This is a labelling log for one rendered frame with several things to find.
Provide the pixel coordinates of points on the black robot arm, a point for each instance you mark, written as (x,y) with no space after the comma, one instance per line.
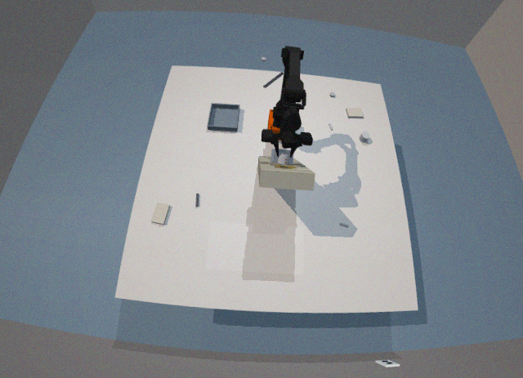
(292,91)

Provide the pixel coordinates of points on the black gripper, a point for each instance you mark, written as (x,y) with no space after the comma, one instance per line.
(273,138)

